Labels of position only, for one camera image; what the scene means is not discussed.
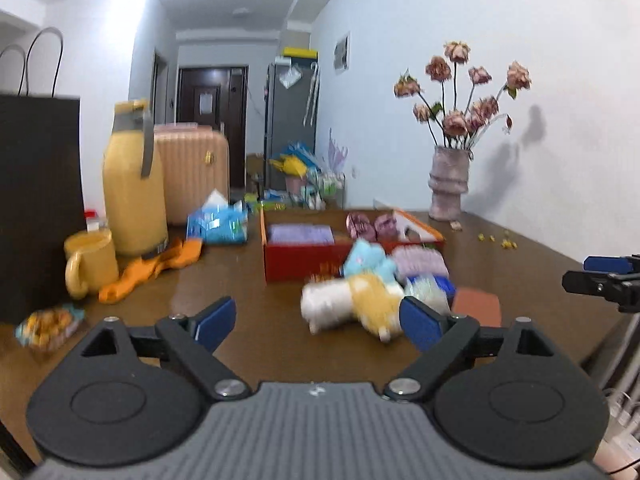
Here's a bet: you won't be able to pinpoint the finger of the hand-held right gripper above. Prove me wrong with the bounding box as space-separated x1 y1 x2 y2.
583 254 640 275
561 270 640 314

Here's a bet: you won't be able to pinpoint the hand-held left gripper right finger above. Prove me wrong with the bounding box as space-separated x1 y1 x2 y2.
382 296 558 403

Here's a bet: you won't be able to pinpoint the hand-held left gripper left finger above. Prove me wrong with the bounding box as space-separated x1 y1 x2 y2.
80 296 251 402

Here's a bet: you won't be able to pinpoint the blue foil packet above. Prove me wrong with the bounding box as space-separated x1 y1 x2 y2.
404 275 457 313

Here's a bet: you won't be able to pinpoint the yellow plush toy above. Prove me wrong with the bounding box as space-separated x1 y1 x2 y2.
348 274 405 343

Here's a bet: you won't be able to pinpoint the lilac fluffy cloth roll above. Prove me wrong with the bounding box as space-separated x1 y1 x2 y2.
392 246 449 281

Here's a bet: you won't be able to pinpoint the rust-brown cloth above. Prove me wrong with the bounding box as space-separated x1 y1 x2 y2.
452 287 502 328

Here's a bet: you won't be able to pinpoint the blue plush toy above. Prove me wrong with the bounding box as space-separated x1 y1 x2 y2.
342 239 398 281

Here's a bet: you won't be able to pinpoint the white plush toy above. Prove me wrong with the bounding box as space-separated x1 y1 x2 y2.
301 280 358 335

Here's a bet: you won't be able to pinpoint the orange-edged cardboard box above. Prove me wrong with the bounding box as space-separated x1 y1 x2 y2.
260 207 446 283

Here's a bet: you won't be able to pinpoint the orange cloth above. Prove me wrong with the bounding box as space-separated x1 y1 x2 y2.
98 238 204 304

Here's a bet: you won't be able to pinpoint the fallen flower petals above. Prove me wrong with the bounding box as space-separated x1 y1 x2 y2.
449 219 519 251

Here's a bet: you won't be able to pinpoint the blue tissue pack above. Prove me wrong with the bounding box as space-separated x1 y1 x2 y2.
187 190 249 246

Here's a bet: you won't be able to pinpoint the pink slipper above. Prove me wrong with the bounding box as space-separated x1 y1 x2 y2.
346 212 377 241
375 214 400 241

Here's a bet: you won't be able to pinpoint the purple towel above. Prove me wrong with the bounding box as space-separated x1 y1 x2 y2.
267 224 335 246

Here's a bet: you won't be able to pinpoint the green packs on floor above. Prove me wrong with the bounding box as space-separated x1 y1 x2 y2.
245 187 301 212

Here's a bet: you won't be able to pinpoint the yellow mug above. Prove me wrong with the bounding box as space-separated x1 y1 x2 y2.
64 230 120 300

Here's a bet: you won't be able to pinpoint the pink fluffy bag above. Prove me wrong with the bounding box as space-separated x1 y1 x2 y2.
429 146 472 222

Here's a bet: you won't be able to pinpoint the pink suitcase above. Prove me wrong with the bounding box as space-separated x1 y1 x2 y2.
154 124 230 226

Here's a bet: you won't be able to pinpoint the yellow thermos jug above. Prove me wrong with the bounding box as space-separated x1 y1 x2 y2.
102 100 169 257

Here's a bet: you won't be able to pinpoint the yellow snack packet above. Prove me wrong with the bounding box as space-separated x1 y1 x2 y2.
15 304 86 349

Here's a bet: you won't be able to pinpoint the dark entrance door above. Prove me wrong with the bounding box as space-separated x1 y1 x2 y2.
177 66 249 188

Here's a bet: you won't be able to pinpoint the blue plastic bags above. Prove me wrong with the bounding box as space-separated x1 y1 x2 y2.
280 142 322 171

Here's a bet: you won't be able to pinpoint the grey refrigerator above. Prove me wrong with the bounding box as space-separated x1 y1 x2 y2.
264 62 318 191

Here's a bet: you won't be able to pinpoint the black paper bag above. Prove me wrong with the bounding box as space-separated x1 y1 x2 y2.
0 27 86 326

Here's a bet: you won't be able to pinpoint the grey side door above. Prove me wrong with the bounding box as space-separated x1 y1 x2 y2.
151 50 169 126

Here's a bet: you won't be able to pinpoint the purple wall decoration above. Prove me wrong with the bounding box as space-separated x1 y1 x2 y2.
327 129 349 173

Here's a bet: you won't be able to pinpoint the wall electrical panel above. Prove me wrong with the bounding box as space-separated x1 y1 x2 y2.
334 32 351 75

